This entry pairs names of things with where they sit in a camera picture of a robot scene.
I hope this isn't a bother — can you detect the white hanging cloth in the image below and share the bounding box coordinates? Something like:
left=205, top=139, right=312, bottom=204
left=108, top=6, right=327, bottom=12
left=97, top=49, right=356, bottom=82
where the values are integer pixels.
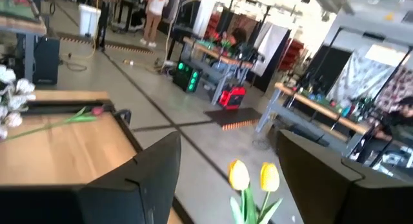
left=251, top=22, right=288, bottom=77

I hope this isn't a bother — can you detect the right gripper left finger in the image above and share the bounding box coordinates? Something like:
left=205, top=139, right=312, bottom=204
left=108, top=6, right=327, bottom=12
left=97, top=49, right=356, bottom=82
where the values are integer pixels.
left=0, top=130, right=183, bottom=224

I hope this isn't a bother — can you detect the yellow artificial tulip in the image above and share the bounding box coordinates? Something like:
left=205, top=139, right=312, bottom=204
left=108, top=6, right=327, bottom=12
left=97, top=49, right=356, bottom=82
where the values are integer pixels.
left=227, top=159, right=256, bottom=224
left=256, top=161, right=284, bottom=224

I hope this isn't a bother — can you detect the patterned grey cloth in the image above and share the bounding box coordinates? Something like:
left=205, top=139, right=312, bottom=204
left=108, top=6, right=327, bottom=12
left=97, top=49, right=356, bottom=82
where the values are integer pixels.
left=325, top=45, right=413, bottom=112

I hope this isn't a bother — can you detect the white blossom branch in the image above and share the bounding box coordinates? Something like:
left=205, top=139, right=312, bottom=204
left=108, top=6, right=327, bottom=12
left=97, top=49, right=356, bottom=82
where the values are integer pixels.
left=0, top=64, right=37, bottom=141

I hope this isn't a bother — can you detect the white waste bin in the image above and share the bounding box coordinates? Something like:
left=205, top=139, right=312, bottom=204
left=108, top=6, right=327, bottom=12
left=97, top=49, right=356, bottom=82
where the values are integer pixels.
left=78, top=3, right=103, bottom=38

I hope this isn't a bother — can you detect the person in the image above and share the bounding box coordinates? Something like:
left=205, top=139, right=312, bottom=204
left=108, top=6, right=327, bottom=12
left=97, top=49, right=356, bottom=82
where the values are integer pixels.
left=225, top=26, right=248, bottom=57
left=354, top=96, right=413, bottom=163

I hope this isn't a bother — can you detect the computer tower with green lights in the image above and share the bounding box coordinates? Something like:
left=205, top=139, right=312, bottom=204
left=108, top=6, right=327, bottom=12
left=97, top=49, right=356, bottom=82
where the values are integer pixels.
left=172, top=59, right=203, bottom=94

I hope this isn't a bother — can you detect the red and black box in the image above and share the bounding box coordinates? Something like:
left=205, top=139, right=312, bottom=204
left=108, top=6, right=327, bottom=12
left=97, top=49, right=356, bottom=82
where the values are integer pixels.
left=218, top=85, right=248, bottom=110

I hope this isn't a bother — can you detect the long wooden workbench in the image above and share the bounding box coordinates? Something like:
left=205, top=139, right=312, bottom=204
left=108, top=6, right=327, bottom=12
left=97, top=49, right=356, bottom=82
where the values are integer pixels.
left=254, top=81, right=369, bottom=156

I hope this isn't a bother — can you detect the long striped floor strip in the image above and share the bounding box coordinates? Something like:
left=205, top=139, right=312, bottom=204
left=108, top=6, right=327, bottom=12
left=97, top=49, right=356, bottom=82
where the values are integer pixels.
left=57, top=32, right=154, bottom=56

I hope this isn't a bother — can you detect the person's white shoe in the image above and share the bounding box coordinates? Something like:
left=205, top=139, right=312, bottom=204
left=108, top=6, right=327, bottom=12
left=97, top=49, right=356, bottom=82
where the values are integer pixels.
left=139, top=0, right=170, bottom=48

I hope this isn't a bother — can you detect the yellow hose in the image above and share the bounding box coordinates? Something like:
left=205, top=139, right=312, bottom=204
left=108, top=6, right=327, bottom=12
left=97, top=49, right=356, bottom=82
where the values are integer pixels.
left=61, top=0, right=100, bottom=61

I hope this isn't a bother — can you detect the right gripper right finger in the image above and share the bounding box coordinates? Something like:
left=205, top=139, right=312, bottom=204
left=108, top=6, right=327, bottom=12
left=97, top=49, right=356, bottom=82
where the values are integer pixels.
left=276, top=129, right=413, bottom=224

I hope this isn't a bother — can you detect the wooden table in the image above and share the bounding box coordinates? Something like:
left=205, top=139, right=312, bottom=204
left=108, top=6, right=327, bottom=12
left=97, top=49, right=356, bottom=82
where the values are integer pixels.
left=21, top=99, right=197, bottom=224

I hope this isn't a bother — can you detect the wooden workbench with flowers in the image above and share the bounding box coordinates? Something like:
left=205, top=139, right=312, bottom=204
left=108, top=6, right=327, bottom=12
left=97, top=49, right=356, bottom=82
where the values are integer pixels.
left=182, top=36, right=256, bottom=106

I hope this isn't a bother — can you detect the black computer tower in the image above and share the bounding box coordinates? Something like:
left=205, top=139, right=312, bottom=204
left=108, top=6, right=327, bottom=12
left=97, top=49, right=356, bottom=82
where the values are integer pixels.
left=33, top=36, right=61, bottom=86

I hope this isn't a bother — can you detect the wooden desk with grey legs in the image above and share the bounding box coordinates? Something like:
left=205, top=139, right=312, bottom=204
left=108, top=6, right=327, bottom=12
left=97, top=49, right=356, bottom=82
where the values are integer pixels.
left=0, top=0, right=48, bottom=83

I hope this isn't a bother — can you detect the dark red artificial tulip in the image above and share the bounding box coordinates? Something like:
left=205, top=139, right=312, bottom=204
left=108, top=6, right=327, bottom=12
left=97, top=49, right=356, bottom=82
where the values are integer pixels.
left=5, top=105, right=106, bottom=141

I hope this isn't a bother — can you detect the black mat with orange stripes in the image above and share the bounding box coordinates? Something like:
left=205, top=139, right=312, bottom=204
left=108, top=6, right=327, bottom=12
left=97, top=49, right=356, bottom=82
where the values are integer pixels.
left=203, top=107, right=263, bottom=132

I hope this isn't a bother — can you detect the black clamp hook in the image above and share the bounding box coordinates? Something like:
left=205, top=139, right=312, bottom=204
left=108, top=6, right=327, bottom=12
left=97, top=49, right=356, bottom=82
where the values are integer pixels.
left=113, top=108, right=133, bottom=125

